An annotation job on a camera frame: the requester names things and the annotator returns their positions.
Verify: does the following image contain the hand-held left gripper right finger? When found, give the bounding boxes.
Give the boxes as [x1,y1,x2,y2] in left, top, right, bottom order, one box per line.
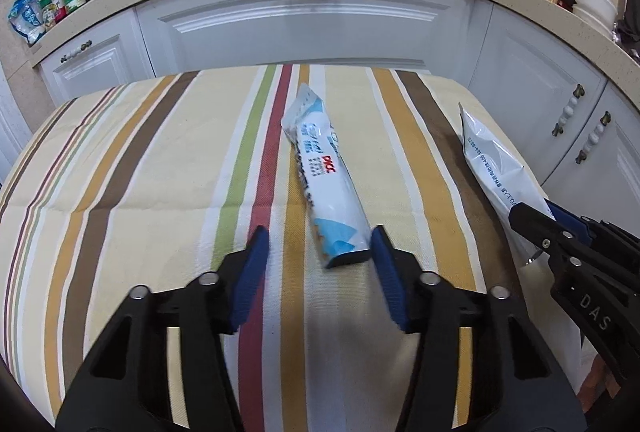
[370,225,586,432]

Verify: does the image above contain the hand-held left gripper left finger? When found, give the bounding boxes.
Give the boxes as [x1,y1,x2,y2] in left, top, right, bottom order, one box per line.
[55,226,271,432]

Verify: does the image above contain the blue snack packets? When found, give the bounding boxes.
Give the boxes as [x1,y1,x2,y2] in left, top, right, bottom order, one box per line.
[7,0,45,44]

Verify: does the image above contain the white kitchen cabinet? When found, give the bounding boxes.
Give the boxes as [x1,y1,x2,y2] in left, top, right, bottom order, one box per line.
[0,0,640,233]

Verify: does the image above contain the blue and white snack wrapper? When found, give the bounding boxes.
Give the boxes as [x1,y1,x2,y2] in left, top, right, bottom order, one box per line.
[281,82,372,269]

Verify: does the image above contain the stack of white bowls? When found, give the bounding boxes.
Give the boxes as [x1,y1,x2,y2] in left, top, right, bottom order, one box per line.
[572,0,618,30]

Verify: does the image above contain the white mailer bag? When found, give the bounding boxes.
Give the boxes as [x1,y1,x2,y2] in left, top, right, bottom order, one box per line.
[458,101,598,413]

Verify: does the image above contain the cabinet door handle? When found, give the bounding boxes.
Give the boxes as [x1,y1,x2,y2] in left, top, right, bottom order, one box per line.
[60,41,93,62]
[551,84,585,136]
[575,111,612,163]

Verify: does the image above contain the dark cloth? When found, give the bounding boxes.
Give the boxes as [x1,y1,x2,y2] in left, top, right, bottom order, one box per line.
[612,5,640,63]

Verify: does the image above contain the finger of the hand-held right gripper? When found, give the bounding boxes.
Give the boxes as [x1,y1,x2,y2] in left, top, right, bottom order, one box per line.
[544,199,640,263]
[509,203,581,263]

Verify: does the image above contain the striped tablecloth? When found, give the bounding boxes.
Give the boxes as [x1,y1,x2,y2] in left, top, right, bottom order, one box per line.
[0,64,601,432]

